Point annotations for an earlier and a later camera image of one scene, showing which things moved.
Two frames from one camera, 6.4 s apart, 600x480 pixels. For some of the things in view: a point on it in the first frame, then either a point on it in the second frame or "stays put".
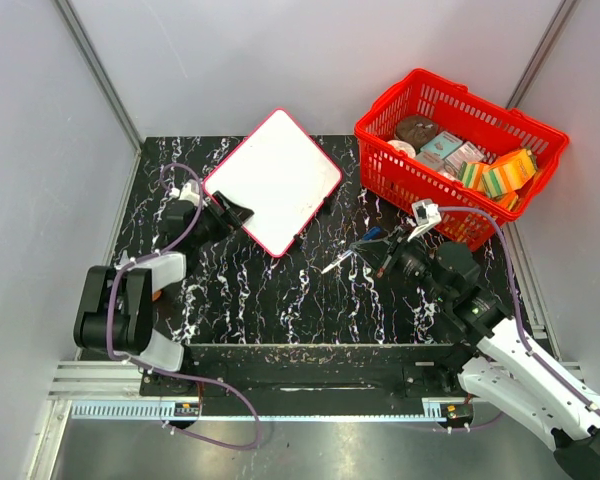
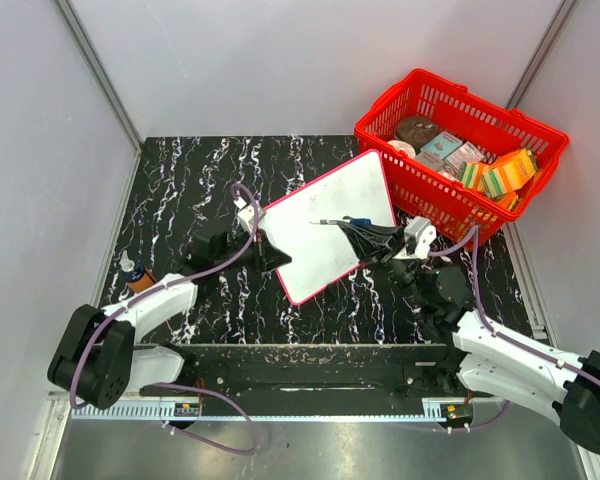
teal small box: x=442 y=145 stays put
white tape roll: x=401 y=145 stays put
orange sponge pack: x=508 y=172 stays put
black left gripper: x=233 y=217 -> x=273 y=258
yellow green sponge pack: x=471 y=175 stays put
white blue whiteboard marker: x=339 y=260 -> x=351 y=221
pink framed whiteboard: x=278 y=173 -> x=320 y=253
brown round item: x=416 y=130 stays put
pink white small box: x=467 y=153 stays put
